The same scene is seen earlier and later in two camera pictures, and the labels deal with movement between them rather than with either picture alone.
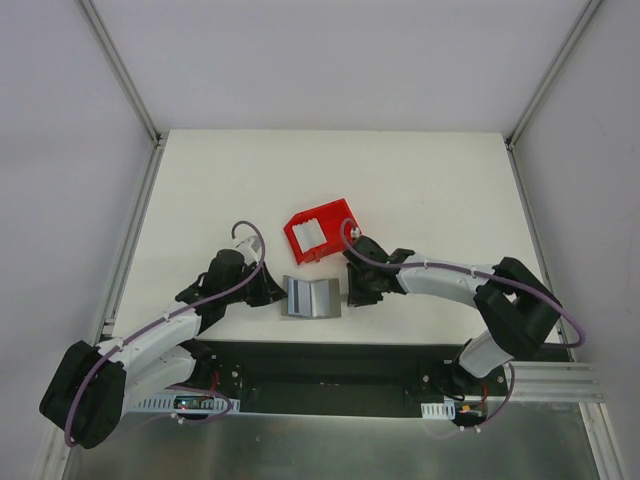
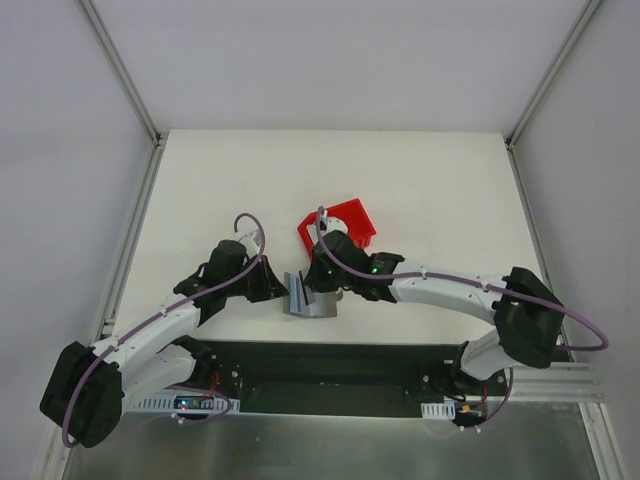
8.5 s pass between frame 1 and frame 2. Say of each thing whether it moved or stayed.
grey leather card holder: stayed
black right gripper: moved
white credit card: stayed
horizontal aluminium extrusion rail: stayed
